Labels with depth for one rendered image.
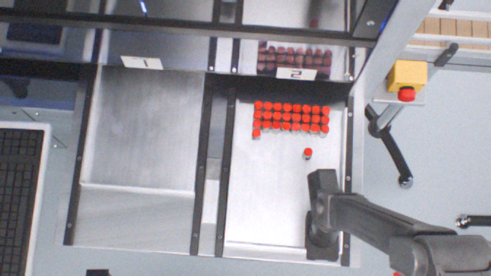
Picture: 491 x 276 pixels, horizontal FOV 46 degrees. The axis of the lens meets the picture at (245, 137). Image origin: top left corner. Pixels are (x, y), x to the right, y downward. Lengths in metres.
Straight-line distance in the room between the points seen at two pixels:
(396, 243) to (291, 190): 0.66
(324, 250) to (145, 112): 0.54
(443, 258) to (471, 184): 1.75
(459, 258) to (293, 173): 0.73
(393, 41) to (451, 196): 1.33
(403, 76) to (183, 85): 0.52
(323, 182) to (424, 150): 1.31
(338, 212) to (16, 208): 0.82
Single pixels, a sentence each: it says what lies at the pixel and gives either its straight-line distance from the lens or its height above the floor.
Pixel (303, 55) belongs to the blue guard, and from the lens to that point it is 1.21.
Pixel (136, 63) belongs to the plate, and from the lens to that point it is 1.33.
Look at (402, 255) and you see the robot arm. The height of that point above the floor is 1.53.
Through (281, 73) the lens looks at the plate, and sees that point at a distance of 1.30.
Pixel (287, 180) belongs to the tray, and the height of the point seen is 0.88.
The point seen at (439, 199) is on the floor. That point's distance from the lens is 2.38.
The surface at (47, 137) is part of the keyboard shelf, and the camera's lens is 1.55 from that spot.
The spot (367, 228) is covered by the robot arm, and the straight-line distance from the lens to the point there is 0.89.
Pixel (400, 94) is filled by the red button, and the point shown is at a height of 1.01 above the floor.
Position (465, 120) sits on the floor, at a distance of 2.49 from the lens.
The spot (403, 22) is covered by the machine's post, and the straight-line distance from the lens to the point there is 1.07.
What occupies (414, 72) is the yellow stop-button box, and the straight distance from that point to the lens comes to 1.34.
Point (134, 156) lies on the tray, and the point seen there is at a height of 0.88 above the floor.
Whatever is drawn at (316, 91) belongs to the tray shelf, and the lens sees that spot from 1.44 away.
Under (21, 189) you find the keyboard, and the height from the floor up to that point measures 0.82.
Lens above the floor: 2.22
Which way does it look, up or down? 75 degrees down
